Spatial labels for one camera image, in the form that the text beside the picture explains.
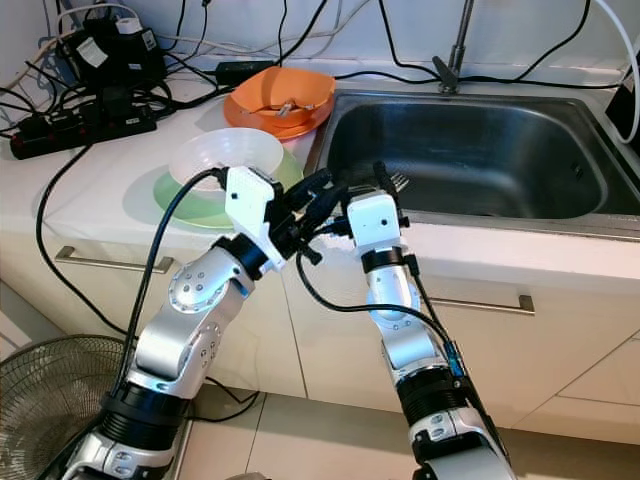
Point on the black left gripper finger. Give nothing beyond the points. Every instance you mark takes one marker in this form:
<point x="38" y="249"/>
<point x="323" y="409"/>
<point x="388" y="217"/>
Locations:
<point x="328" y="205"/>
<point x="312" y="182"/>

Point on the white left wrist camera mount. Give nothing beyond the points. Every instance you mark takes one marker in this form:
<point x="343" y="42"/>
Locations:
<point x="250" y="210"/>

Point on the small black power adapter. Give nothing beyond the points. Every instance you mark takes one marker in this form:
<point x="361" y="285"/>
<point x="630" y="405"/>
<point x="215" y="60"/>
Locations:
<point x="245" y="71"/>

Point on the black battery charger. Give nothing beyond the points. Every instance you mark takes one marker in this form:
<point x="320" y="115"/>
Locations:
<point x="110" y="55"/>

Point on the small silver white object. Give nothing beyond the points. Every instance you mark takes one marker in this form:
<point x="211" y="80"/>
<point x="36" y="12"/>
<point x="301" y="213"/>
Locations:
<point x="288" y="107"/>

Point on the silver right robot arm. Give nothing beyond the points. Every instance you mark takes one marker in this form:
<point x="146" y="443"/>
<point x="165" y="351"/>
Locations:
<point x="400" y="330"/>

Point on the black power strip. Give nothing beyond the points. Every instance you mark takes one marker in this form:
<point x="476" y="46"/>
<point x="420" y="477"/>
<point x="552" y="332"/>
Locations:
<point x="75" y="130"/>

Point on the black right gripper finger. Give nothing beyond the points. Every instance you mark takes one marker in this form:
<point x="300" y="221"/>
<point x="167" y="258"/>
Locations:
<point x="400" y="182"/>
<point x="381" y="177"/>

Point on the grey floor fan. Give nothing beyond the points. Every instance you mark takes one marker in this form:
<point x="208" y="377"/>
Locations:
<point x="50" y="400"/>

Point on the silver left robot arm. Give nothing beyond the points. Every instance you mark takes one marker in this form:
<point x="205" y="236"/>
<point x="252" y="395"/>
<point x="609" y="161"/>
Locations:
<point x="200" y="320"/>

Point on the chrome sink faucet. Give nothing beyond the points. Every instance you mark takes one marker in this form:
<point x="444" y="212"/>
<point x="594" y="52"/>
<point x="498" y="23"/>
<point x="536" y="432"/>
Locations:
<point x="448" y="70"/>

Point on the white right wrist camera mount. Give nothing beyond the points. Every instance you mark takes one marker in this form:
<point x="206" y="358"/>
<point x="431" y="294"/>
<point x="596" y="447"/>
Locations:
<point x="375" y="220"/>

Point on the stainless steel kitchen sink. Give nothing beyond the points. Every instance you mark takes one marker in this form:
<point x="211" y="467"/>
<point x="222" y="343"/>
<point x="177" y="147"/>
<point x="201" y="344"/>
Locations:
<point x="480" y="150"/>

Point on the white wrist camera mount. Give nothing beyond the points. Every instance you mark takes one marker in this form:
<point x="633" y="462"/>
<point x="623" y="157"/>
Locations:
<point x="250" y="210"/>
<point x="375" y="220"/>

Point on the orange plastic bowl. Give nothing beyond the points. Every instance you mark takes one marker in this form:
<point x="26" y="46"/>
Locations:
<point x="255" y="92"/>

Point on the orange plastic plate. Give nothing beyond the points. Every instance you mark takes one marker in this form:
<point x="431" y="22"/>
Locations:
<point x="285" y="133"/>

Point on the white kitchen cabinet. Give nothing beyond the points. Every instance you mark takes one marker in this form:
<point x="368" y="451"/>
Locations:
<point x="320" y="360"/>

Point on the light green plate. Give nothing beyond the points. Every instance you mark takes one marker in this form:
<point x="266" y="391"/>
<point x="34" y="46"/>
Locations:
<point x="175" y="200"/>

